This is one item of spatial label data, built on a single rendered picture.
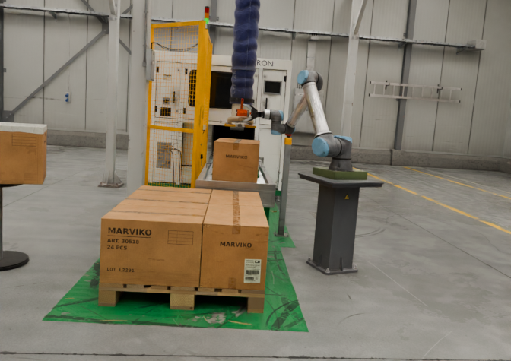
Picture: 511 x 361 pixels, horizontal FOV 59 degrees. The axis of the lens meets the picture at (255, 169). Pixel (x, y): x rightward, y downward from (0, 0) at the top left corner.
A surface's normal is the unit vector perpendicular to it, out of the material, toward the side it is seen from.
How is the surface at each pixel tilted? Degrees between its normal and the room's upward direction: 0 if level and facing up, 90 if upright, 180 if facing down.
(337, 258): 90
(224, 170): 90
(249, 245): 90
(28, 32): 90
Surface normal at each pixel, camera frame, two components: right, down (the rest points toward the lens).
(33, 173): 0.36, 0.14
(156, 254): 0.05, 0.13
